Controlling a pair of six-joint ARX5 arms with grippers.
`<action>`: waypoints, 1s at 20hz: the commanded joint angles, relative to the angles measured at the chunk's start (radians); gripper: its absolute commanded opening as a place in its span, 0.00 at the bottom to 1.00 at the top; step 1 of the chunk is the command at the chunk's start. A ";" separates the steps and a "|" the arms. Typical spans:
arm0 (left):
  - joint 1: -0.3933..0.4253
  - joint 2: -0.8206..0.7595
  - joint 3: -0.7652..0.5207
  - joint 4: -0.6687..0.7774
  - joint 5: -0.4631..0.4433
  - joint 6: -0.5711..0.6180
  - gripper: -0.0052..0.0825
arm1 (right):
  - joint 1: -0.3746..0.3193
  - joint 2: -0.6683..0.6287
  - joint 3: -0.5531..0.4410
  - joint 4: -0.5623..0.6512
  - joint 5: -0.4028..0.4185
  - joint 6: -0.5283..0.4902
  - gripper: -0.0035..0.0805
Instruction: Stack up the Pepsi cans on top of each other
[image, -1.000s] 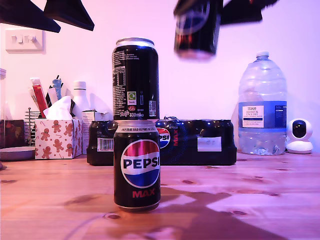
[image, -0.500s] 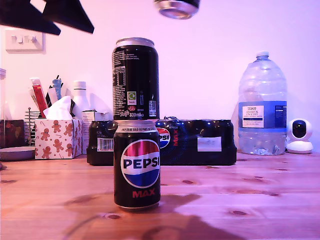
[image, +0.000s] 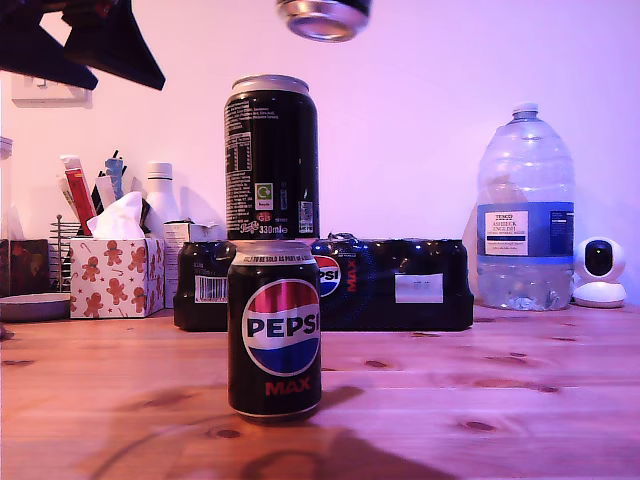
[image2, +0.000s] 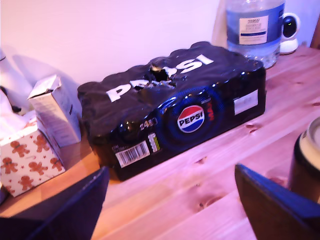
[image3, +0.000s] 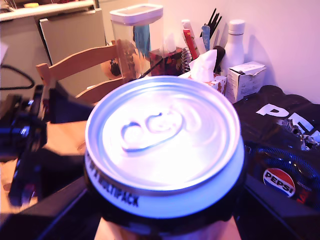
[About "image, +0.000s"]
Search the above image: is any wire basket holder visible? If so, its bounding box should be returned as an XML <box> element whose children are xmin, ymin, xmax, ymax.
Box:
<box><xmin>49</xmin><ymin>215</ymin><xmax>96</xmax><ymax>294</ymax></box>

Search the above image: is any black Pepsi Max multipack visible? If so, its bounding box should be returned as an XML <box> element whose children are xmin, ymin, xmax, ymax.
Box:
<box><xmin>173</xmin><ymin>232</ymin><xmax>475</xmax><ymax>333</ymax></box>

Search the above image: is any small white carton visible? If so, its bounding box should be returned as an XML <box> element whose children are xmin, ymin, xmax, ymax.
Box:
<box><xmin>163</xmin><ymin>219</ymin><xmax>220</xmax><ymax>310</ymax></box>

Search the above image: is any grey plate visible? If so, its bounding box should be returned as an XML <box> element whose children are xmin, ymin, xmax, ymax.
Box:
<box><xmin>0</xmin><ymin>293</ymin><xmax>72</xmax><ymax>324</ymax></box>

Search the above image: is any white sachet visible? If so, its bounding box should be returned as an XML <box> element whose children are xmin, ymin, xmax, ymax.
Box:
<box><xmin>94</xmin><ymin>177</ymin><xmax>119</xmax><ymax>217</ymax></box>

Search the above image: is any large clear water bottle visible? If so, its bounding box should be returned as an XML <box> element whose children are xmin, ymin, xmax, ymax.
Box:
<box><xmin>474</xmin><ymin>102</ymin><xmax>575</xmax><ymax>312</ymax></box>

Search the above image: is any blue white packet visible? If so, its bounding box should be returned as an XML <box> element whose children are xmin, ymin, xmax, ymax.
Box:
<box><xmin>103</xmin><ymin>158</ymin><xmax>128</xmax><ymax>202</ymax></box>

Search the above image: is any white flask bottle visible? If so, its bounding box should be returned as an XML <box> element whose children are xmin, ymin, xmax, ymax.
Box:
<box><xmin>144</xmin><ymin>161</ymin><xmax>182</xmax><ymax>241</ymax></box>

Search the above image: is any dark patterned box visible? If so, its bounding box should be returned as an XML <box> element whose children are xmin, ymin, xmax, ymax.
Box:
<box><xmin>9</xmin><ymin>239</ymin><xmax>51</xmax><ymax>297</ymax></box>

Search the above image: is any red white tube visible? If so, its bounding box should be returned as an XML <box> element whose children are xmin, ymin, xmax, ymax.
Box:
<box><xmin>60</xmin><ymin>155</ymin><xmax>97</xmax><ymax>236</ymax></box>

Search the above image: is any black Pepsi Max can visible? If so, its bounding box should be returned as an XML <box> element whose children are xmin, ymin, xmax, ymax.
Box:
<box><xmin>227</xmin><ymin>239</ymin><xmax>323</xmax><ymax>426</ymax></box>
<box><xmin>223</xmin><ymin>74</ymin><xmax>320</xmax><ymax>242</ymax></box>
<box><xmin>274</xmin><ymin>0</ymin><xmax>374</xmax><ymax>44</ymax></box>

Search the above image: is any small white round camera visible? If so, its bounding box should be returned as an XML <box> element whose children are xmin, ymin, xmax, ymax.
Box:
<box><xmin>571</xmin><ymin>237</ymin><xmax>628</xmax><ymax>309</ymax></box>

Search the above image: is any white wall switch plate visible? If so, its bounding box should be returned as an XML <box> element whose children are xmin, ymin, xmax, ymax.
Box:
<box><xmin>11</xmin><ymin>70</ymin><xmax>93</xmax><ymax>109</ymax></box>

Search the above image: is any gingerbread print tissue box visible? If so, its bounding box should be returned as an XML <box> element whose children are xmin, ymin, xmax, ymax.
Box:
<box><xmin>69</xmin><ymin>192</ymin><xmax>166</xmax><ymax>320</ymax></box>

